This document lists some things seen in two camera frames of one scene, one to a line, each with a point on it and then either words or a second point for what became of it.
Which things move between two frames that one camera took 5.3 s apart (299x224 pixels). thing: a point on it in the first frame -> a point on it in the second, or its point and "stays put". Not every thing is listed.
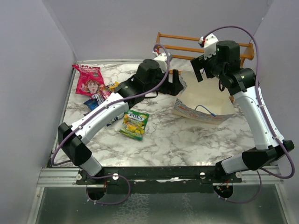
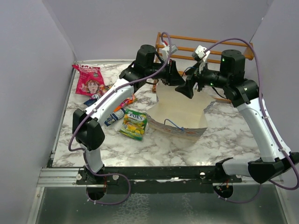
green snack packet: [133, 124] stays put
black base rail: [191, 180] stays put
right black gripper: [200, 63] -> [187, 87]
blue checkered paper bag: [203, 101] -> [177, 114]
